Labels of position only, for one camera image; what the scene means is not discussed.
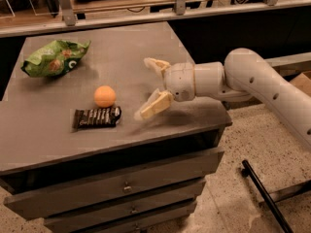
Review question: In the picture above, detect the dark chocolate rxbar wrapper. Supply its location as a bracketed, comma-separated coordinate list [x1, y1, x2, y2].
[73, 106, 121, 129]

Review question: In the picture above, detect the cardboard box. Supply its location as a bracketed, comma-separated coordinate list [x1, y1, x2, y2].
[291, 71, 311, 96]

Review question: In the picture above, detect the top grey drawer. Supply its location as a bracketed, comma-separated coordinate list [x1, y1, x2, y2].
[4, 147, 224, 219]

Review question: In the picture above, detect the black metal floor frame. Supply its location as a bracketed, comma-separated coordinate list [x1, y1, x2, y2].
[241, 159, 311, 233]

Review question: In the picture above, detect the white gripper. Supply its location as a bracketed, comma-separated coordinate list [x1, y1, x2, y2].
[134, 57, 195, 120]

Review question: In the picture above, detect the middle grey drawer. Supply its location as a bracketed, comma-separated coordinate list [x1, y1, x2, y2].
[44, 178, 207, 233]

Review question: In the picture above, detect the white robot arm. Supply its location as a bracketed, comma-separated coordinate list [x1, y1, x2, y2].
[134, 48, 311, 150]

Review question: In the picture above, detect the grey drawer cabinet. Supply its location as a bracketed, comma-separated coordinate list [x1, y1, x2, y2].
[0, 23, 230, 233]

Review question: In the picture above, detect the grey drawer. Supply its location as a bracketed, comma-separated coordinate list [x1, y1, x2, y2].
[4, 147, 224, 219]
[77, 199, 198, 233]
[44, 178, 207, 233]

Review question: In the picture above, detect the orange fruit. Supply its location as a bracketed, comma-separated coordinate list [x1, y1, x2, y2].
[94, 85, 116, 108]

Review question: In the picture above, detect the grey metal railing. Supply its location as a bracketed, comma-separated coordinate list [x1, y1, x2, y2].
[0, 0, 311, 38]

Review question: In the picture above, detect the green chip bag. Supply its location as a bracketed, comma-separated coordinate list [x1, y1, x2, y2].
[21, 40, 90, 78]

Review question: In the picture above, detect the bottom grey drawer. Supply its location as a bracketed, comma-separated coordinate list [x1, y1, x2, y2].
[77, 199, 198, 233]

